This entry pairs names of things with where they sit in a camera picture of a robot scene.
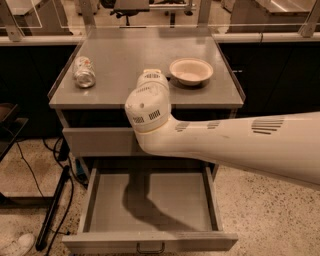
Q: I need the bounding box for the white paper bowl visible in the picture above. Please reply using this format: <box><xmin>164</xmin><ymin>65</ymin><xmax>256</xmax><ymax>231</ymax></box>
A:
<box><xmin>169</xmin><ymin>58</ymin><xmax>213</xmax><ymax>86</ymax></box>

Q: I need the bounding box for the white horizontal rail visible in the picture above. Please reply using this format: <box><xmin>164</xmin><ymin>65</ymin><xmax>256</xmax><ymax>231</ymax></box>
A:
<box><xmin>0</xmin><ymin>32</ymin><xmax>320</xmax><ymax>46</ymax></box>

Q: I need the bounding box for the black floor cable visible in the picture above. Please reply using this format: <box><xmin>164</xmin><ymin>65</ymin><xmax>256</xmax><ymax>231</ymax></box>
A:
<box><xmin>13</xmin><ymin>135</ymin><xmax>88</xmax><ymax>256</ymax></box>

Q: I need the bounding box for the black desk frame leg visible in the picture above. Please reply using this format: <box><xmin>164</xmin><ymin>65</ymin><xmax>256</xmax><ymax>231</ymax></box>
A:
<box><xmin>0</xmin><ymin>103</ymin><xmax>72</xmax><ymax>252</ymax></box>

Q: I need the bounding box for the open grey middle drawer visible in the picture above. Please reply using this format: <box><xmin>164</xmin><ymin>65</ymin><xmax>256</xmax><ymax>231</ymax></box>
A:
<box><xmin>63</xmin><ymin>168</ymin><xmax>238</xmax><ymax>255</ymax></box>

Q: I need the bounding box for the closed grey top drawer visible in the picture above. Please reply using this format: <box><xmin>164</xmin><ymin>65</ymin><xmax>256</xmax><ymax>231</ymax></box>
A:
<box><xmin>62</xmin><ymin>126</ymin><xmax>235</xmax><ymax>158</ymax></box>

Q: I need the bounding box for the black middle drawer handle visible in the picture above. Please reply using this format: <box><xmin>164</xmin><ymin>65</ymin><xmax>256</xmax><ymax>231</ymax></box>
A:
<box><xmin>136</xmin><ymin>243</ymin><xmax>166</xmax><ymax>255</ymax></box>

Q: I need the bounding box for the grey metal drawer cabinet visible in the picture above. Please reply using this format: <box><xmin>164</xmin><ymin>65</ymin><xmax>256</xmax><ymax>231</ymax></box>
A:
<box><xmin>47</xmin><ymin>26</ymin><xmax>247</xmax><ymax>256</ymax></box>

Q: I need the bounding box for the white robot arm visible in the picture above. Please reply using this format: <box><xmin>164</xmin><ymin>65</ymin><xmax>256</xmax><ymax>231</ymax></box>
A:
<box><xmin>125</xmin><ymin>70</ymin><xmax>320</xmax><ymax>185</ymax></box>

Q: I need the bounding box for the white sneaker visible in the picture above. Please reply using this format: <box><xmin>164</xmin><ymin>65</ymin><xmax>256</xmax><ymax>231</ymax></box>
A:
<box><xmin>0</xmin><ymin>233</ymin><xmax>35</xmax><ymax>256</ymax></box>

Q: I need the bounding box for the black office chair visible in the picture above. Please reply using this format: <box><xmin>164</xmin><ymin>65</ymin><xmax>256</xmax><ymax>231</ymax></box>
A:
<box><xmin>99</xmin><ymin>0</ymin><xmax>194</xmax><ymax>27</ymax></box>

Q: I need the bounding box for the crushed silver soda can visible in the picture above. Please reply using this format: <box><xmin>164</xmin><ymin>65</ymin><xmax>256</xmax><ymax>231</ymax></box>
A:
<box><xmin>73</xmin><ymin>56</ymin><xmax>96</xmax><ymax>88</ymax></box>

